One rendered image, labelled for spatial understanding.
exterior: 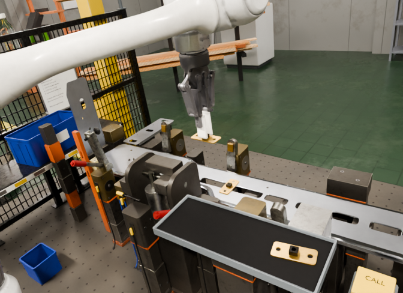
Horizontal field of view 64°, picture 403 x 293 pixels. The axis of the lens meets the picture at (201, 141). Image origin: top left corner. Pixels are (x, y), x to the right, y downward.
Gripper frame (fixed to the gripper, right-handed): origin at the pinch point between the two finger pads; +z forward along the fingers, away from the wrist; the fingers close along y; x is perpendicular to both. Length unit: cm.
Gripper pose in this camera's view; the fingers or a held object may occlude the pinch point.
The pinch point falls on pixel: (204, 124)
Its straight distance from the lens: 89.5
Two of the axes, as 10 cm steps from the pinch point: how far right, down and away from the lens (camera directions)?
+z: 1.3, 8.8, 4.5
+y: 6.0, -4.4, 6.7
